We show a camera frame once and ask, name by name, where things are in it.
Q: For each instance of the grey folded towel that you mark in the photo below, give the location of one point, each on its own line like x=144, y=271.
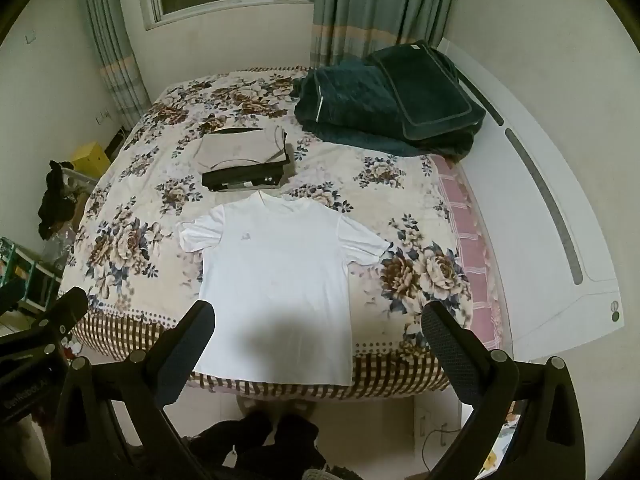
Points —
x=235, y=177

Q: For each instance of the dark green blanket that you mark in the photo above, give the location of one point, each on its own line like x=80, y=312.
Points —
x=380, y=105

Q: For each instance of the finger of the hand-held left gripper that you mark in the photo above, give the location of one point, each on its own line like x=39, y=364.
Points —
x=60, y=310

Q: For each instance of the pink striped sheet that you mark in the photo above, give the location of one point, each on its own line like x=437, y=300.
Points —
x=472, y=240

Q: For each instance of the white headboard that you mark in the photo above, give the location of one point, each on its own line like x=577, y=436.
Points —
x=540, y=240

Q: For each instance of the beige folded garment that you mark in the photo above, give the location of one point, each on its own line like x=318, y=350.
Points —
x=240, y=147

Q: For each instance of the yellow box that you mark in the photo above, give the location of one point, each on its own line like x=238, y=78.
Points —
x=90, y=160

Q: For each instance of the dark clothes pile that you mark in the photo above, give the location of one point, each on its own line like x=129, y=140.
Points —
x=260, y=445

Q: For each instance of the wall socket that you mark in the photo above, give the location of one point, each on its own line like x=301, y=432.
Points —
x=102, y=116

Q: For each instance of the green rack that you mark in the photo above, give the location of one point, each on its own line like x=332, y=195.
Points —
x=30, y=270

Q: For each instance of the wide teal curtain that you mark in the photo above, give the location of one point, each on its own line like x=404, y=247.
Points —
x=370, y=5

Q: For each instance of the white towel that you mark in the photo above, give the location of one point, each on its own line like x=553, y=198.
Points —
x=272, y=290

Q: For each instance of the black cloth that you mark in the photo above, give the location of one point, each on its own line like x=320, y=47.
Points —
x=55, y=200

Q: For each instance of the narrow teal curtain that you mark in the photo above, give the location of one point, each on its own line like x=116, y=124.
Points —
x=112, y=35

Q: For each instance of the floral bedspread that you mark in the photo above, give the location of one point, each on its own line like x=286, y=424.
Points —
x=150, y=210

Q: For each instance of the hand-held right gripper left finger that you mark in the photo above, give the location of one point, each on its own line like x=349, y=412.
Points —
x=182, y=360

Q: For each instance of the clear plastic bin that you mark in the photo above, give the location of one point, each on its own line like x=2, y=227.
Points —
x=82, y=195

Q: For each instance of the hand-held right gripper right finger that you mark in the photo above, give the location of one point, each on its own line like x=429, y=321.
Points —
x=452, y=360

